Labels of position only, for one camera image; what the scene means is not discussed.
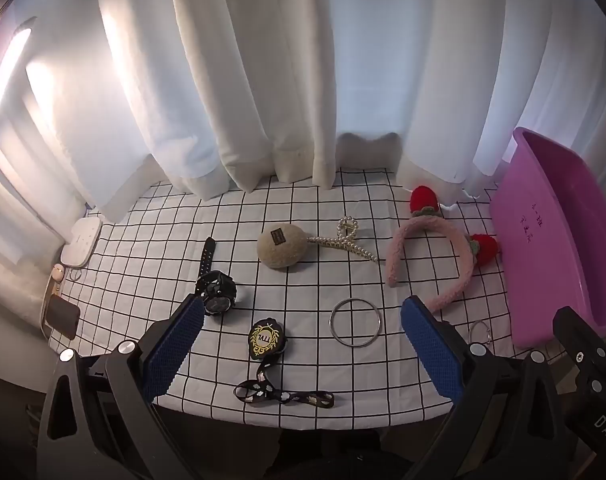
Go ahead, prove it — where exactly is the silver bangle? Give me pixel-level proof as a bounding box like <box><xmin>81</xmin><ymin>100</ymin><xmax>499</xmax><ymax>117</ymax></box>
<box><xmin>330</xmin><ymin>297</ymin><xmax>384</xmax><ymax>347</ymax></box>

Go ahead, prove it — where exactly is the black wrist watch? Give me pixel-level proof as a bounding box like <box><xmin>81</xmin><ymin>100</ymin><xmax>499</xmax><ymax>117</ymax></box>
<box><xmin>194</xmin><ymin>236</ymin><xmax>238</xmax><ymax>317</ymax></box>

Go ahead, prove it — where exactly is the brown leather pouch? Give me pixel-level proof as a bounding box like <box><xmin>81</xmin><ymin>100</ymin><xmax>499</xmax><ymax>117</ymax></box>
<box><xmin>44</xmin><ymin>297</ymin><xmax>82</xmax><ymax>341</ymax></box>

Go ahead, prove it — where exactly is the white curtain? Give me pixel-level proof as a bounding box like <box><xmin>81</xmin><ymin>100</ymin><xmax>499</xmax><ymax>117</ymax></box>
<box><xmin>13</xmin><ymin>0</ymin><xmax>606</xmax><ymax>221</ymax></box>

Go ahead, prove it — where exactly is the white light bar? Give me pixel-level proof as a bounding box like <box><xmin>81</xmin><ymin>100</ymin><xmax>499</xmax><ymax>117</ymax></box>
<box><xmin>0</xmin><ymin>16</ymin><xmax>38</xmax><ymax>117</ymax></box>

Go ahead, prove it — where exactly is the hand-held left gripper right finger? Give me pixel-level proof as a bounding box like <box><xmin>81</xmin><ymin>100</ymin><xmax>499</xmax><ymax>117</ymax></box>
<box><xmin>400</xmin><ymin>295</ymin><xmax>579</xmax><ymax>480</ymax></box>

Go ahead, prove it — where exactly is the black white checked tablecloth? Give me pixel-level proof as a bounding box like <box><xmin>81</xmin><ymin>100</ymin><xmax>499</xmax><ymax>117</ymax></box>
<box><xmin>58</xmin><ymin>166</ymin><xmax>529</xmax><ymax>433</ymax></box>

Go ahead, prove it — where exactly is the small silver ring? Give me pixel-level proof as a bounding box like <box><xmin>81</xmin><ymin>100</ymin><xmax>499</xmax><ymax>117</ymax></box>
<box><xmin>468</xmin><ymin>320</ymin><xmax>494</xmax><ymax>347</ymax></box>

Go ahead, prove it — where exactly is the black gold emblem badge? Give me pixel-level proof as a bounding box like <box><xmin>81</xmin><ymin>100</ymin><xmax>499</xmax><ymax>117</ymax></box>
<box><xmin>248</xmin><ymin>316</ymin><xmax>290</xmax><ymax>362</ymax></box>

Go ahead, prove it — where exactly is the black floral ribbon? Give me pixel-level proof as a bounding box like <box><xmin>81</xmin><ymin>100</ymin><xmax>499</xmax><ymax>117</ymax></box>
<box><xmin>233</xmin><ymin>355</ymin><xmax>335</xmax><ymax>407</ymax></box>

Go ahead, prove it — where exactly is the pearl hair claw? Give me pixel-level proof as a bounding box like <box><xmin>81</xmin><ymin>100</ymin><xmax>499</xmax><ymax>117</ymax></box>
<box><xmin>308</xmin><ymin>216</ymin><xmax>379</xmax><ymax>263</ymax></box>

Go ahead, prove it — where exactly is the pink strawberry plush headband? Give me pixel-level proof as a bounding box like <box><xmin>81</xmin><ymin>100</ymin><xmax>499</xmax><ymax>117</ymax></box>
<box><xmin>385</xmin><ymin>185</ymin><xmax>501</xmax><ymax>313</ymax></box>

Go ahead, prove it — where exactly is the pink plastic bin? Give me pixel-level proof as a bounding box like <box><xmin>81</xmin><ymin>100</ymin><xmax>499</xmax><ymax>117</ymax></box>
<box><xmin>489</xmin><ymin>127</ymin><xmax>606</xmax><ymax>350</ymax></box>

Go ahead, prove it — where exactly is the beige plush pom hair clip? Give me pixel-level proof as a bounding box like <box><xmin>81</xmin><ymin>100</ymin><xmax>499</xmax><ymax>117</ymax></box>
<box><xmin>256</xmin><ymin>224</ymin><xmax>310</xmax><ymax>272</ymax></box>

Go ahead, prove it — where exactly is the white plastic box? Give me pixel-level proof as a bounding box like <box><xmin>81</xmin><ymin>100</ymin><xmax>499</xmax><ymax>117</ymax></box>
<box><xmin>63</xmin><ymin>217</ymin><xmax>104</xmax><ymax>267</ymax></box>

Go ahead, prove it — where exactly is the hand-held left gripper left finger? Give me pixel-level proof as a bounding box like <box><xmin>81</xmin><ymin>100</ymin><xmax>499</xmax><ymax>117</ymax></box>
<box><xmin>37</xmin><ymin>294</ymin><xmax>206</xmax><ymax>480</ymax></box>

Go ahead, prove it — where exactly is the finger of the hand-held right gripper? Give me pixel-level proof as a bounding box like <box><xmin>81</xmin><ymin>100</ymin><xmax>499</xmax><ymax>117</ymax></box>
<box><xmin>553</xmin><ymin>306</ymin><xmax>606</xmax><ymax>392</ymax></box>

